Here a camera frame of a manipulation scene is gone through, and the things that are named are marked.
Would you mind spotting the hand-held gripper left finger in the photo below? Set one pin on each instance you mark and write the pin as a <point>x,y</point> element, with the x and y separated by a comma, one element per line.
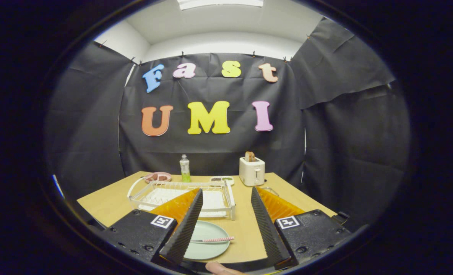
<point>186,229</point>

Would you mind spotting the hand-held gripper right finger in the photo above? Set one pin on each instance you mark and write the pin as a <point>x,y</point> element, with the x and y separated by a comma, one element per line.
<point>266,229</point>

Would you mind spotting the light green plate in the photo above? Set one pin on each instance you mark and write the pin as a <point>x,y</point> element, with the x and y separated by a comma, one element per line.
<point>211,250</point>

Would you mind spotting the clear basket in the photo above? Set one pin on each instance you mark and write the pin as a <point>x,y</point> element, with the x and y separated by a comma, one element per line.
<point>273,190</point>

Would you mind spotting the white dish rack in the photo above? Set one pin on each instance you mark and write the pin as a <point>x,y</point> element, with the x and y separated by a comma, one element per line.
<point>215,200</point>

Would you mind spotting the pink plate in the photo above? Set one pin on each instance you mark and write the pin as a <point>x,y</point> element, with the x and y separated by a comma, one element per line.
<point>167,175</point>

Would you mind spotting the dish soap bottle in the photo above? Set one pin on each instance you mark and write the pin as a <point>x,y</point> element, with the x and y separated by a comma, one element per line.
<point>185,170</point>

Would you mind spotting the white divided condiment dish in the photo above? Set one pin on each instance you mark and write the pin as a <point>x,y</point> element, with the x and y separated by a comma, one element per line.
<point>221,179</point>

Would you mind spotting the brown meat piece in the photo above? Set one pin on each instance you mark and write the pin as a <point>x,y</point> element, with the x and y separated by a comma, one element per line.
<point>151,178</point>
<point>162,178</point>

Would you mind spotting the white toaster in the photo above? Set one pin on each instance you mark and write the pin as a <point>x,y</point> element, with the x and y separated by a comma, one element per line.
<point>252,172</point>

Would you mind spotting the brown bread slice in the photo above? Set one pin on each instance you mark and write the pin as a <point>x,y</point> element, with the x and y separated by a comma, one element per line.
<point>249,156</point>

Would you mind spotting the black table clamp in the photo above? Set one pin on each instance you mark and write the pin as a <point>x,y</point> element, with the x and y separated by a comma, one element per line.
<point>341,218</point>

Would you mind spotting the black backdrop cloth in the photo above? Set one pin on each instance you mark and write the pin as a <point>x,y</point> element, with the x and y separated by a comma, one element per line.
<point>211,145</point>

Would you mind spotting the ceiling light panel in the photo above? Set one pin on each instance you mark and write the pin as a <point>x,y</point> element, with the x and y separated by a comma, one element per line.
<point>220,3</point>

